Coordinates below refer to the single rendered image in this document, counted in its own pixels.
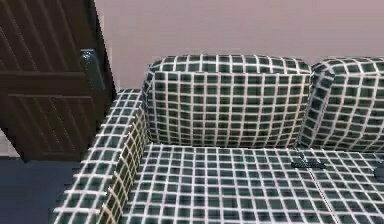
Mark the green white checked sofa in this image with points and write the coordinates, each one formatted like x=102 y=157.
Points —
x=226 y=180

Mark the black remote control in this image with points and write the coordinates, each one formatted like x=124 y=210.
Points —
x=308 y=164

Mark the dark brown wooden door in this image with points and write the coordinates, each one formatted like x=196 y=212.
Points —
x=43 y=100

